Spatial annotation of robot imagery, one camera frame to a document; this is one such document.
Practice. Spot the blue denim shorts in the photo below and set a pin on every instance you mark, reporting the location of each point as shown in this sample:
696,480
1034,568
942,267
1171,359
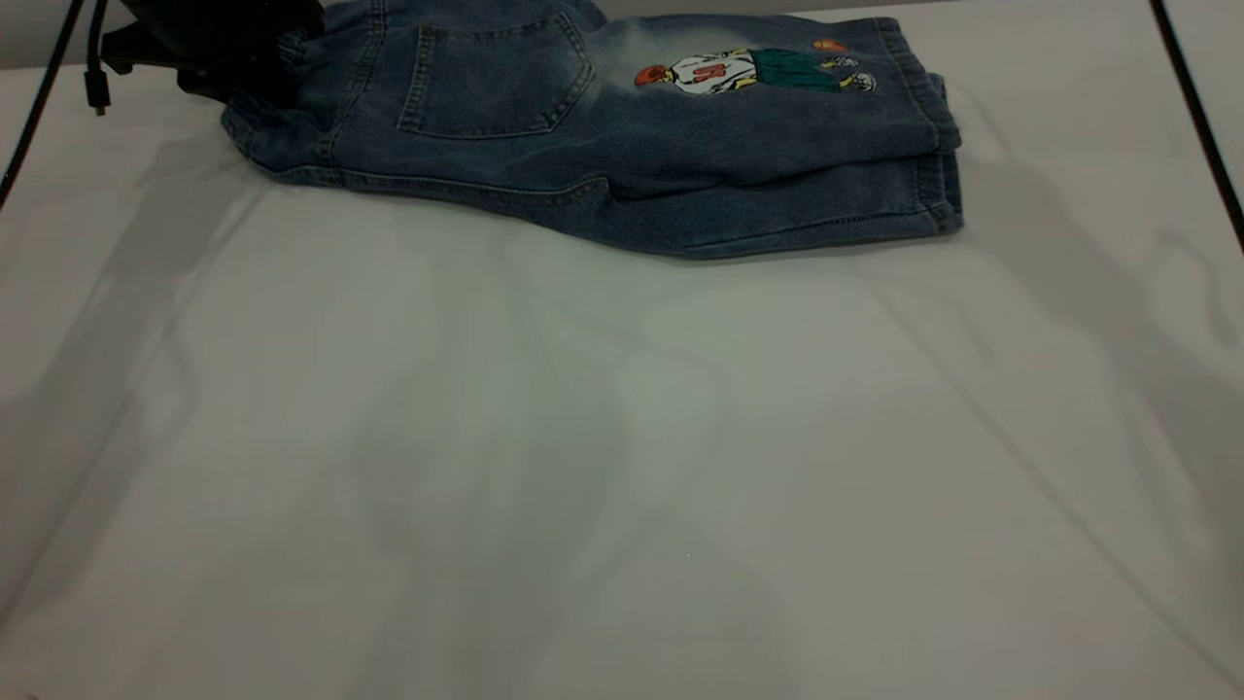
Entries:
632,146

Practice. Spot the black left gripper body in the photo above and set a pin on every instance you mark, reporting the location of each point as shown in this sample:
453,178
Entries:
224,44

